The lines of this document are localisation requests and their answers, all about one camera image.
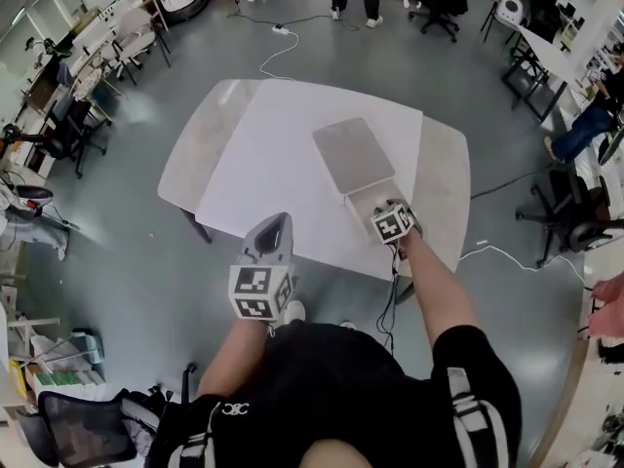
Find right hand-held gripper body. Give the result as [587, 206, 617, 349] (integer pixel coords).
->
[370, 198, 426, 247]

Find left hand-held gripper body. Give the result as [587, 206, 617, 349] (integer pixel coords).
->
[228, 212, 298, 323]

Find person's left forearm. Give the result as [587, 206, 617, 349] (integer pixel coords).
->
[196, 315, 270, 400]

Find person's right forearm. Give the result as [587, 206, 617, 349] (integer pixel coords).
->
[398, 231, 485, 351]

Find white sheet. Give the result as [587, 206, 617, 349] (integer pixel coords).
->
[194, 79, 424, 283]

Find person's black clothing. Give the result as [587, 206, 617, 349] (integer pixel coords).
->
[144, 320, 524, 468]

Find grey marble table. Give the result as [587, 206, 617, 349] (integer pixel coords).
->
[156, 78, 472, 307]

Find light blue container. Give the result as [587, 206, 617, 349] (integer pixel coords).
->
[71, 328, 106, 366]

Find person's bare leg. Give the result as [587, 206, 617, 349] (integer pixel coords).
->
[295, 438, 377, 468]

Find green and white boxes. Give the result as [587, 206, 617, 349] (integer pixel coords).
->
[27, 370, 107, 400]

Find black mesh chair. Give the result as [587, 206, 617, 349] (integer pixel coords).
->
[13, 388, 141, 468]

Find white round device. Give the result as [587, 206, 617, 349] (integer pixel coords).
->
[498, 0, 532, 26]

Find white chair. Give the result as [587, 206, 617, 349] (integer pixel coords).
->
[98, 6, 173, 88]

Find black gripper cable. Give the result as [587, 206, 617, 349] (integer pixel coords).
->
[376, 244, 407, 356]

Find black floor cable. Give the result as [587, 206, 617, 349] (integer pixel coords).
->
[469, 168, 553, 201]

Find white floor cable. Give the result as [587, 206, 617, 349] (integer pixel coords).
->
[457, 244, 594, 293]

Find white power strip cable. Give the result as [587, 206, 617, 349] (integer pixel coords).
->
[258, 30, 300, 82]

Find white desk with black frame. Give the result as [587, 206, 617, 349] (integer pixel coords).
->
[500, 20, 582, 122]

